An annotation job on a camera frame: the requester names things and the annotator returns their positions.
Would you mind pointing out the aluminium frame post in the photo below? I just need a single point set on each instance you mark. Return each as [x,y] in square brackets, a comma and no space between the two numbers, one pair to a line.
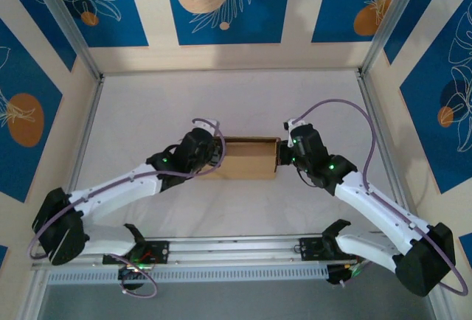
[394,14]
[62,14]

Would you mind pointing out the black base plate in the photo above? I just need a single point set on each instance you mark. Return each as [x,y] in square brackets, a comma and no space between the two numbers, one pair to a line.
[158,251]
[313,248]

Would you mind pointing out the blue floral wall panel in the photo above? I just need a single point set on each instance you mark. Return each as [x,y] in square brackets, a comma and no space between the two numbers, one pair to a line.
[258,21]
[3,257]
[416,21]
[107,28]
[339,10]
[424,143]
[467,248]
[22,76]
[40,21]

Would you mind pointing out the thin aluminium edge rail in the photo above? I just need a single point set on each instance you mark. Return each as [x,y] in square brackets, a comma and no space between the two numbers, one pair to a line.
[228,73]

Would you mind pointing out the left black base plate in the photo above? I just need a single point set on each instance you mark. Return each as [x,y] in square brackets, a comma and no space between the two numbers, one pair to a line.
[158,251]

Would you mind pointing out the brown cardboard paper box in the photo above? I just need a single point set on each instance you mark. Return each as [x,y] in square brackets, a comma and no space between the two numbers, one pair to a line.
[247,161]

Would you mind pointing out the aluminium side rail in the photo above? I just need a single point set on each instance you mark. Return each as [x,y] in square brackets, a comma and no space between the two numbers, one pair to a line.
[383,143]
[79,158]

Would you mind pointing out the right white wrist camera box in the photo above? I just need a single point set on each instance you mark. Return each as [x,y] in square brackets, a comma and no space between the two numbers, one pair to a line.
[295,124]

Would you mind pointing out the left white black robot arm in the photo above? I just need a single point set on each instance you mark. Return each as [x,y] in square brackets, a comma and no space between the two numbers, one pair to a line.
[110,194]

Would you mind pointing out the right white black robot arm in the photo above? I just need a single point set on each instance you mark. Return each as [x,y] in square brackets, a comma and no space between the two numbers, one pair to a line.
[380,209]

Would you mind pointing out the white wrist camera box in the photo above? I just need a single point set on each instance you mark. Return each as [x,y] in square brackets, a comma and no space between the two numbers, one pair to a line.
[295,124]
[208,124]

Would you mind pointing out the long aluminium mounting rail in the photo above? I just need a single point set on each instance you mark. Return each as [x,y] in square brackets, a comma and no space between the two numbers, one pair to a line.
[228,248]

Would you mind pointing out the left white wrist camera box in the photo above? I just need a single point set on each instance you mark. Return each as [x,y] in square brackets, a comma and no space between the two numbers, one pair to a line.
[208,124]

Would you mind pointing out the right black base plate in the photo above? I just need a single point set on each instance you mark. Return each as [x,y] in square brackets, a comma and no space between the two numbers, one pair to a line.
[313,248]

